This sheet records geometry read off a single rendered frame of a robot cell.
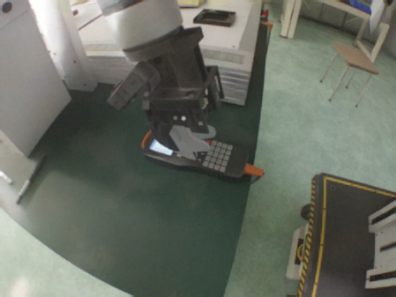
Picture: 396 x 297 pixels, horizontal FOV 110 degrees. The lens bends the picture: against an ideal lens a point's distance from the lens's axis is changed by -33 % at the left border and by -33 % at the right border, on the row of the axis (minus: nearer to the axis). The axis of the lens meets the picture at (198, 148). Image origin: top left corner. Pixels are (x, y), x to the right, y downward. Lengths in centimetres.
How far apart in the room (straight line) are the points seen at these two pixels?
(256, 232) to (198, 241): 82
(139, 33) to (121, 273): 33
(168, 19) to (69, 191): 36
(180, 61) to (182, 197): 24
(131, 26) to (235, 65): 29
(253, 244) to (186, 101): 99
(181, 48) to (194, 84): 4
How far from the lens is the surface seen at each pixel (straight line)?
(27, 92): 56
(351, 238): 101
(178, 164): 36
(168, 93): 24
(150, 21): 20
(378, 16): 39
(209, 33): 60
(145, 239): 35
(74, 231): 41
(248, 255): 112
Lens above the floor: 109
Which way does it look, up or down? 55 degrees down
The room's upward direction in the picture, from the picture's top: 1 degrees counter-clockwise
